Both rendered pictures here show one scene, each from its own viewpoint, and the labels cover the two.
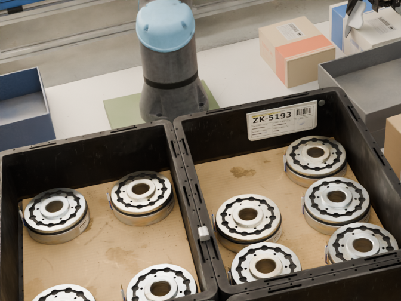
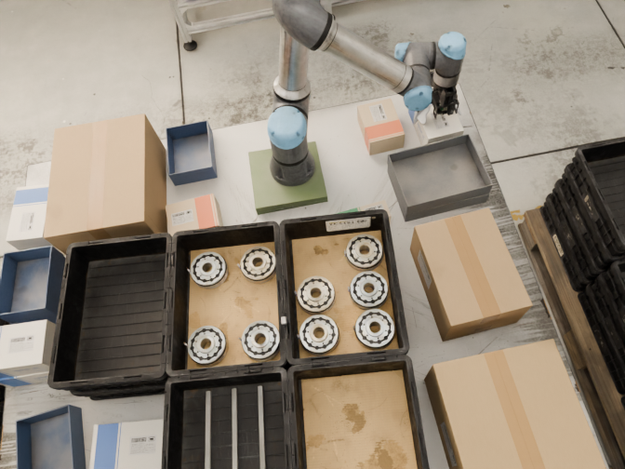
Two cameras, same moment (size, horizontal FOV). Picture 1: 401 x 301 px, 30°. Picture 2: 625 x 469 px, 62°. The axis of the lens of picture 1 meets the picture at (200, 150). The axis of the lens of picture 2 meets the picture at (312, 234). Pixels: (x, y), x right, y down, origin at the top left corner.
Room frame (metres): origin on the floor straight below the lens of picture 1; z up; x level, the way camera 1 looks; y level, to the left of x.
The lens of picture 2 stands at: (0.37, -0.18, 2.18)
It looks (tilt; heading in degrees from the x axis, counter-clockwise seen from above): 64 degrees down; 12
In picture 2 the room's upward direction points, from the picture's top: 11 degrees counter-clockwise
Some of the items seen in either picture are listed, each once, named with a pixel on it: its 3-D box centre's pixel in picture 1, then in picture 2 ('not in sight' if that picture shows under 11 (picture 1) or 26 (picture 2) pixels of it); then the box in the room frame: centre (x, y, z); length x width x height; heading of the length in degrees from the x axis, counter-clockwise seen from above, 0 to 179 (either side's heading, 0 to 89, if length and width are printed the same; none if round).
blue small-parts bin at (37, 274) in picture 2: not in sight; (30, 283); (0.88, 0.80, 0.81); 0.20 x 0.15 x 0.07; 10
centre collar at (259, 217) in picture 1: (247, 215); (315, 292); (0.83, -0.06, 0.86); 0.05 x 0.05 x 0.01
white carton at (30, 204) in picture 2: not in sight; (36, 218); (1.13, 0.89, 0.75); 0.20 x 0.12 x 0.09; 6
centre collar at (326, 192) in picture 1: (336, 197); (368, 288); (0.85, -0.20, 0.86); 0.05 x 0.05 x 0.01
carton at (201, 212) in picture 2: not in sight; (194, 220); (1.12, 0.35, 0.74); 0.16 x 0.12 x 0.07; 106
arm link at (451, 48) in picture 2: not in sight; (449, 54); (1.48, -0.43, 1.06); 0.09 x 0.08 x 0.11; 90
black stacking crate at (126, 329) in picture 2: not in sight; (123, 313); (0.77, 0.47, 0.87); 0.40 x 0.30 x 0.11; 7
